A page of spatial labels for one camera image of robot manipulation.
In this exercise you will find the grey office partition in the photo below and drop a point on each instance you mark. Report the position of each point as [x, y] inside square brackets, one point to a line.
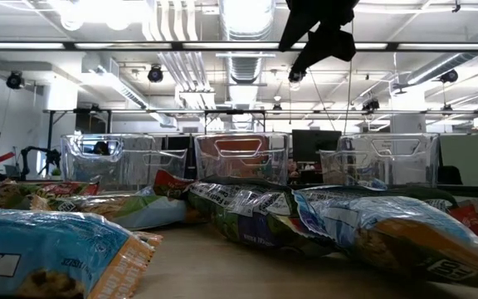
[471, 160]

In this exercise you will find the black office chair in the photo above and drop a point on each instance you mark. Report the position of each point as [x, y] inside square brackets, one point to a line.
[450, 174]

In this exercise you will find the black distant rig frame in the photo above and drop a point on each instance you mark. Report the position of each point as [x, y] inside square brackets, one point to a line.
[235, 111]

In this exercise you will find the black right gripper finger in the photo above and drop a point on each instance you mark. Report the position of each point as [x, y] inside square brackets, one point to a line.
[297, 33]
[309, 58]

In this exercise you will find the clear plastic bin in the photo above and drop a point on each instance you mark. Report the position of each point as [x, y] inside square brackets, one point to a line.
[139, 166]
[409, 166]
[239, 166]

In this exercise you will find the silver ventilation duct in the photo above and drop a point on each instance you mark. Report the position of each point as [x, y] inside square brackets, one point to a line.
[247, 16]

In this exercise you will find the green red granola bar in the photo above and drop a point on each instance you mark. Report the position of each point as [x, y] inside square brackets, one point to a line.
[127, 207]
[23, 193]

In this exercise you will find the green dark snack bag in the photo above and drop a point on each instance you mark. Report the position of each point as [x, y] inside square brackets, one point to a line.
[255, 216]

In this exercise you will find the black round hanging lamp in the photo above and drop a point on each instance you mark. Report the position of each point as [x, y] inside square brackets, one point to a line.
[449, 76]
[15, 79]
[155, 74]
[371, 104]
[296, 77]

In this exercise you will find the black background robot arm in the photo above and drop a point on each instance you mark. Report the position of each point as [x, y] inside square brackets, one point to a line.
[35, 150]

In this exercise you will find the person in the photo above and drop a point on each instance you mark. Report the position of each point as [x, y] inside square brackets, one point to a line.
[293, 168]
[100, 148]

